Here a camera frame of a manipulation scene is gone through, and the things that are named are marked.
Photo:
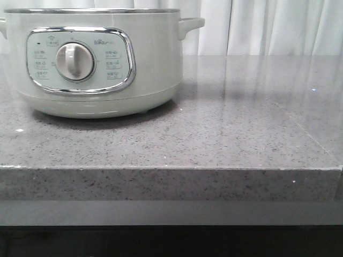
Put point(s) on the grey white curtain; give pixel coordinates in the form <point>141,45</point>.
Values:
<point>241,27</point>

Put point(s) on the beige pot control knob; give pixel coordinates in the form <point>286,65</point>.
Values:
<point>74,61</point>

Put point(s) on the pale green electric pot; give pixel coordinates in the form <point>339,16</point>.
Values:
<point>137,53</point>

